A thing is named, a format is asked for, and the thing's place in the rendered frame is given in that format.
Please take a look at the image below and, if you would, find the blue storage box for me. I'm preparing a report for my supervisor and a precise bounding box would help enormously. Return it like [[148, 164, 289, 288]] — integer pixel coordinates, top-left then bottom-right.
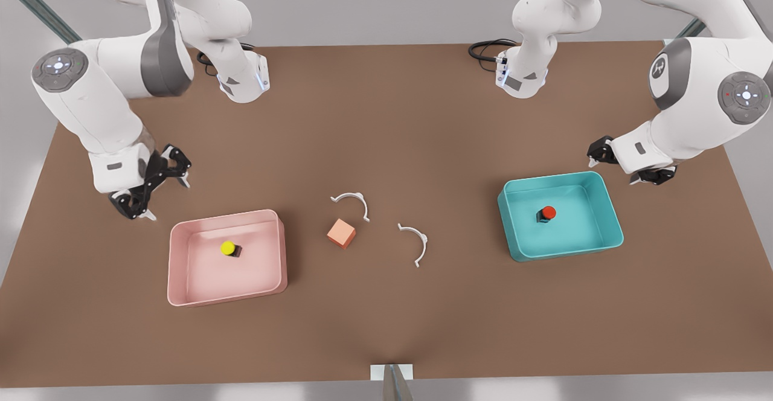
[[497, 171, 625, 263]]

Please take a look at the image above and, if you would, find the silver frame post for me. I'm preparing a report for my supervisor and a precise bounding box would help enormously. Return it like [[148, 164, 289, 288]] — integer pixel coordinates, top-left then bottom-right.
[[0, 0, 83, 45], [662, 0, 769, 47], [369, 363, 415, 401]]

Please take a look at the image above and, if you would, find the white curved clip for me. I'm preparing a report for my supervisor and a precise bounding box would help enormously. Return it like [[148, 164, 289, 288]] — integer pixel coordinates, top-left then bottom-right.
[[330, 191, 371, 223], [397, 223, 429, 268]]

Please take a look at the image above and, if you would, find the black cable loop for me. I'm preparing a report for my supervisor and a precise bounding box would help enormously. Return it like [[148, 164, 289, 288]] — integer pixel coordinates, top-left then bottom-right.
[[467, 38, 521, 64], [196, 42, 255, 79]]

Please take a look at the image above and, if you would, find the orange cube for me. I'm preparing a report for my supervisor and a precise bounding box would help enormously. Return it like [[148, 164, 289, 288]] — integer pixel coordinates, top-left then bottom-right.
[[327, 218, 357, 250]]

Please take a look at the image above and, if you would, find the pink storage box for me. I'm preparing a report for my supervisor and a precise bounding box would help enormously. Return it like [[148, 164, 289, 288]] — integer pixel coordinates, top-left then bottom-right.
[[167, 209, 289, 307]]

